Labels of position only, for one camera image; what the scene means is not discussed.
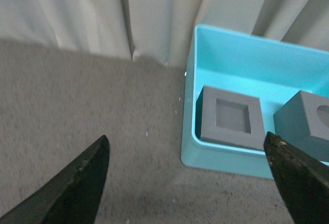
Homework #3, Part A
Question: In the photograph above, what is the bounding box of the white pleated curtain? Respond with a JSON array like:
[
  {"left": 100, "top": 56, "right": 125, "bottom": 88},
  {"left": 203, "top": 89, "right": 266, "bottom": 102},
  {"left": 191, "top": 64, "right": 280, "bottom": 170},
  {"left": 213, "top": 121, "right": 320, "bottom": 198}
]
[{"left": 1, "top": 0, "right": 328, "bottom": 67}]

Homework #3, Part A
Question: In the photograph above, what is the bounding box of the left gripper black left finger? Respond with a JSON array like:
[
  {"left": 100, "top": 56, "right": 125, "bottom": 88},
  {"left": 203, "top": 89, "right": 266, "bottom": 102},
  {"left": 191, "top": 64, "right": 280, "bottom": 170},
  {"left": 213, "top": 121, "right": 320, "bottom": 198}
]
[{"left": 1, "top": 135, "right": 110, "bottom": 223}]

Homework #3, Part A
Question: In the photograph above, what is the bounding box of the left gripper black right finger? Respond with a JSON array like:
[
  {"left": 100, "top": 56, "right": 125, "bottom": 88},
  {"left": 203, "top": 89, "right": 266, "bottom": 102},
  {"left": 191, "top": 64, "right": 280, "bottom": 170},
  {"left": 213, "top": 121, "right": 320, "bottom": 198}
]
[{"left": 264, "top": 132, "right": 328, "bottom": 223}]

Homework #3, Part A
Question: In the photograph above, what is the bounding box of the light blue plastic box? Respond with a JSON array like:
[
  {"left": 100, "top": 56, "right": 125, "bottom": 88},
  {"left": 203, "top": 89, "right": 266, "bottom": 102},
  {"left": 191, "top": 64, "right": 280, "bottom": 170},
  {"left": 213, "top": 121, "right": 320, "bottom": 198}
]
[{"left": 181, "top": 24, "right": 328, "bottom": 179}]

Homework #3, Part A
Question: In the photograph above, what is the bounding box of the gray block with round hole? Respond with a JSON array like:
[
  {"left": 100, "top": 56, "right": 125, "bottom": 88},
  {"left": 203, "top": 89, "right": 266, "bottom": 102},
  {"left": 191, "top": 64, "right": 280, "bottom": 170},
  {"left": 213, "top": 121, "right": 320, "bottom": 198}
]
[{"left": 273, "top": 91, "right": 328, "bottom": 162}]

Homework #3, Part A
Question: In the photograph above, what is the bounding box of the gray block with square recess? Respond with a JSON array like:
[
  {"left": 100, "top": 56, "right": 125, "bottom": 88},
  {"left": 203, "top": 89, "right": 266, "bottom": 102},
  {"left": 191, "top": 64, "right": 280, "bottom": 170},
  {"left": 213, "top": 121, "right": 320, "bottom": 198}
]
[{"left": 195, "top": 86, "right": 265, "bottom": 151}]

